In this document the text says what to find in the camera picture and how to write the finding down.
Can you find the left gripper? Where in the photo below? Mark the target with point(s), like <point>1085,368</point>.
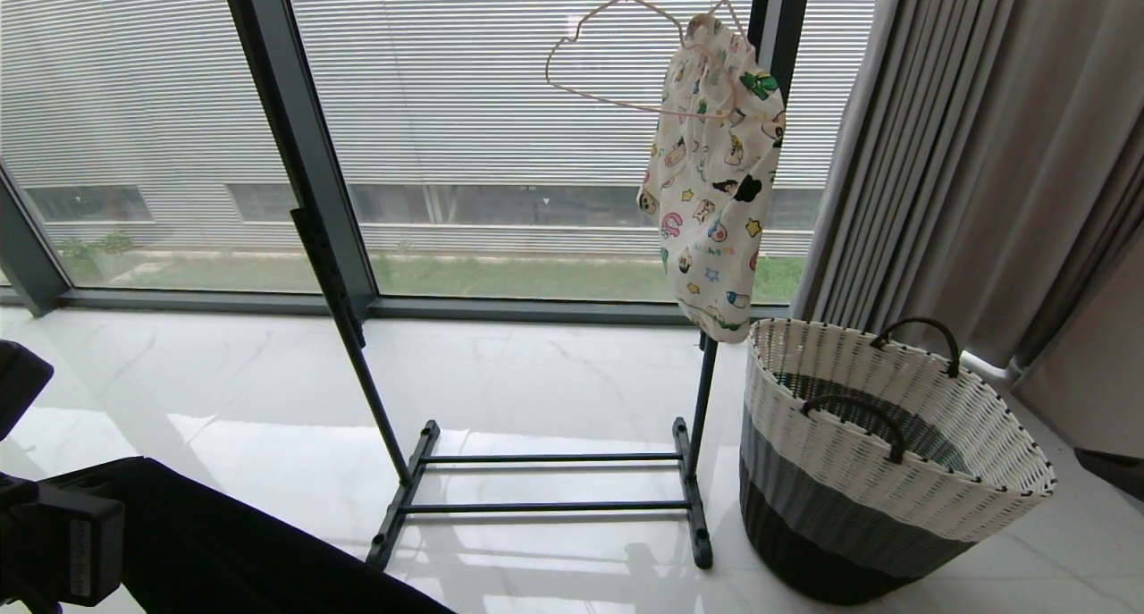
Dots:
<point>54,542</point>

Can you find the black garment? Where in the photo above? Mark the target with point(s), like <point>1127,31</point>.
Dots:
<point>223,551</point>

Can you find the pink clothes hanger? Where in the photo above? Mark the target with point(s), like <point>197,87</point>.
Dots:
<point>617,102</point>
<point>728,6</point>

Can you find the cream printed garment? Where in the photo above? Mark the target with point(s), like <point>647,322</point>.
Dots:
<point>715,194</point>

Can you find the black clothes rack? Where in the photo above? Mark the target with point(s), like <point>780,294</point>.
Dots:
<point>344,310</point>

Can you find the white laundry basket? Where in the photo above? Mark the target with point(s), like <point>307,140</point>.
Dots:
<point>894,471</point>

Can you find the window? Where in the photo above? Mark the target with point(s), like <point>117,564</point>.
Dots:
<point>492,105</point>

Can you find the beige curtain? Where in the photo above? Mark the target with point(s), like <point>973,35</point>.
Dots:
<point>983,149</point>

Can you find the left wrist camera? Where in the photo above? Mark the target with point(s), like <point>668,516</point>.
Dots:
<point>20,386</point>

